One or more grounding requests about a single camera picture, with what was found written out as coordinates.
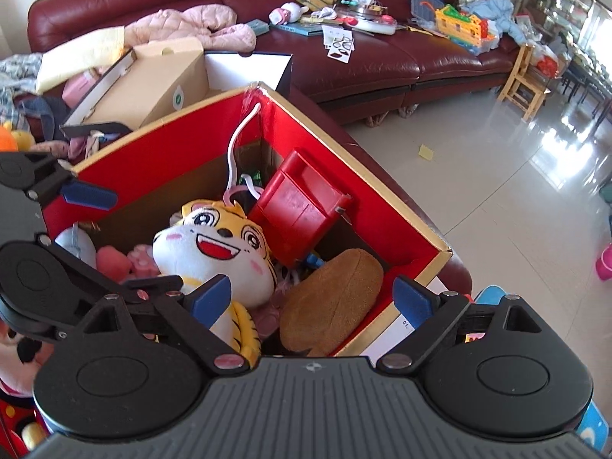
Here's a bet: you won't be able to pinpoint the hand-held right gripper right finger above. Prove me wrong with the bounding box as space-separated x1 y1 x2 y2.
378 275 543 374

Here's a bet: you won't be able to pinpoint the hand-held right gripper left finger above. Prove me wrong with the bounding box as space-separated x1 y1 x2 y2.
79 275 252 376

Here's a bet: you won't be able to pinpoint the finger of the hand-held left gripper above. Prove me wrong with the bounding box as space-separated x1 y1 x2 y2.
28 161 119 213
35 233 186 341

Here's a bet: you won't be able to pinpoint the yellow tiger plush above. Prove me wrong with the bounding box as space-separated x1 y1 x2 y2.
152 200 278 364

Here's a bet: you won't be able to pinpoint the red cardboard box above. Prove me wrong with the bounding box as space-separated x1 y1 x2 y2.
41 81 455 359

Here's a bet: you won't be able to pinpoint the brown plush toy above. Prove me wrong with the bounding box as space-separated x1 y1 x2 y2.
278 247 386 357

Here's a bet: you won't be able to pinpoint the red plastic toy ramp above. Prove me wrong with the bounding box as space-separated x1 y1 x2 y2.
249 149 355 269

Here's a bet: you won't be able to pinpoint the white instruction sheet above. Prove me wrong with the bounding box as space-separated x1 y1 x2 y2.
358 313 424 359

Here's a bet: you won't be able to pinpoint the pink plush toy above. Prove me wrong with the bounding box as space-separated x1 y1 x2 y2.
96 243 158 280

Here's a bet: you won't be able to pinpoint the orange plush toy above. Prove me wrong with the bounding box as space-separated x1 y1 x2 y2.
0 122 34 154

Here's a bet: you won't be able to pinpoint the blue denim clothes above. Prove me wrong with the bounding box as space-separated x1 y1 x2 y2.
12 96 72 144

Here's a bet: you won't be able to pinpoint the tan cardboard box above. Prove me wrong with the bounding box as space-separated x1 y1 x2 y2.
60 37 210 139

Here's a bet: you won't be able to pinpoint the mouse plush in red dress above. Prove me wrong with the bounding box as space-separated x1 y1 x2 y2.
0 320 53 450

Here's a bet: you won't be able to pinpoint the grey patterned cloth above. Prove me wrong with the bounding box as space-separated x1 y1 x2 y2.
0 52 44 101

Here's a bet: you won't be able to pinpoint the pink plastic bucket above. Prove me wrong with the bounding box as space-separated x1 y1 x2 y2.
595 243 612 282

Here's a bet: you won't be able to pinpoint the white navy paper bag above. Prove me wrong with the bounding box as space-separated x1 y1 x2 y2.
205 52 293 99

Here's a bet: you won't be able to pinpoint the pink padded jacket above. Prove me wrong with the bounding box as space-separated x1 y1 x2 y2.
123 4 258 53

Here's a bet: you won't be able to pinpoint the teal book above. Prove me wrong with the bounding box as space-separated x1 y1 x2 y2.
246 18 326 39

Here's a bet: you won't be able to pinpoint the dark red leather sofa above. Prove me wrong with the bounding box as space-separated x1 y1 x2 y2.
26 0 527 297

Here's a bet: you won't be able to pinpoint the small wooden chair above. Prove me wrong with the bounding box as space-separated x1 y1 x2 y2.
497 43 550 122

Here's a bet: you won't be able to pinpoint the white sticker sheet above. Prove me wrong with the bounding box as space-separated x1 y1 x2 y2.
321 24 357 63

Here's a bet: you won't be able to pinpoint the white pink small toy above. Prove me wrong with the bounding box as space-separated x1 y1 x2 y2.
269 2 309 26

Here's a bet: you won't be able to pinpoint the white round toy tray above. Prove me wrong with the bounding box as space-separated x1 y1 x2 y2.
335 0 397 35

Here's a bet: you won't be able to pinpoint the dark dining table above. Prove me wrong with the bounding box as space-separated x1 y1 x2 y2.
559 33 612 120

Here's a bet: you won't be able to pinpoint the clear plastic organizer case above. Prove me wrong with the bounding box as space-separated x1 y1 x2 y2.
410 0 452 27

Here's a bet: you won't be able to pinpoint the light blue cloth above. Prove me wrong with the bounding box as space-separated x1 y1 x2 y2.
461 0 527 49

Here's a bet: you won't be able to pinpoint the glass display cabinet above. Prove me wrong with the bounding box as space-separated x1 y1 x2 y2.
526 0 612 58

